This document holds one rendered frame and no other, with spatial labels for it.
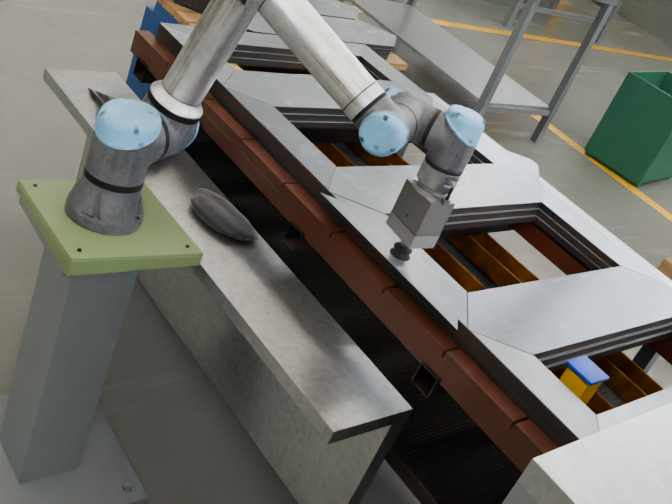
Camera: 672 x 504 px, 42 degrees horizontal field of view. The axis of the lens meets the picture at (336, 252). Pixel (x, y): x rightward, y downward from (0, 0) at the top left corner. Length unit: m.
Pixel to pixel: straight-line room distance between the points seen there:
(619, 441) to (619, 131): 4.55
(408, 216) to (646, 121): 4.04
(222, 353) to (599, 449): 1.10
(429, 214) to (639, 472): 0.66
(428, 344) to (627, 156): 4.15
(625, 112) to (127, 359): 3.85
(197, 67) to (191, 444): 1.07
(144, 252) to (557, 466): 0.93
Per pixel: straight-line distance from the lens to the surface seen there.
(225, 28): 1.69
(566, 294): 1.89
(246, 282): 1.78
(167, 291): 2.22
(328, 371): 1.64
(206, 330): 2.09
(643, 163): 5.62
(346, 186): 1.87
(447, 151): 1.58
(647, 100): 5.59
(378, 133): 1.45
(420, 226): 1.62
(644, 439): 1.24
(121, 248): 1.70
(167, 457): 2.33
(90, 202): 1.72
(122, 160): 1.67
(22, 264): 2.81
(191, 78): 1.73
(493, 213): 2.12
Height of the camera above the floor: 1.66
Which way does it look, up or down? 29 degrees down
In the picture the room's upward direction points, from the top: 24 degrees clockwise
